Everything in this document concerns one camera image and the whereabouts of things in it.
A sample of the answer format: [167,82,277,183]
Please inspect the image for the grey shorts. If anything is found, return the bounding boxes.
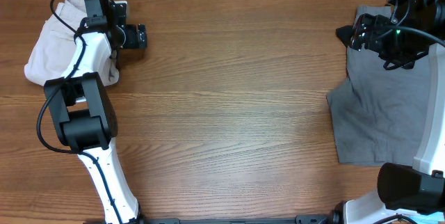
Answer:
[325,4,433,168]

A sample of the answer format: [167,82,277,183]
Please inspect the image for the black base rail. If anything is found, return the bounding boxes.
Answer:
[129,211,343,224]

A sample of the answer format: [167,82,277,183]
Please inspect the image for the black garment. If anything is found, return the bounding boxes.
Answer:
[335,25,353,47]

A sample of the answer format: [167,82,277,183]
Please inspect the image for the beige shorts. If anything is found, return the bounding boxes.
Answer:
[24,0,119,86]

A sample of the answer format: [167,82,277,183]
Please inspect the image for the light blue garment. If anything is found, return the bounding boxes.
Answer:
[411,212,444,224]

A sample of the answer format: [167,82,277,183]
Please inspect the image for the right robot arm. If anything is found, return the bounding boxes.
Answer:
[327,0,444,223]

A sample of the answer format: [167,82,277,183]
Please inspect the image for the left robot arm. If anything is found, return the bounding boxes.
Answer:
[36,0,147,223]

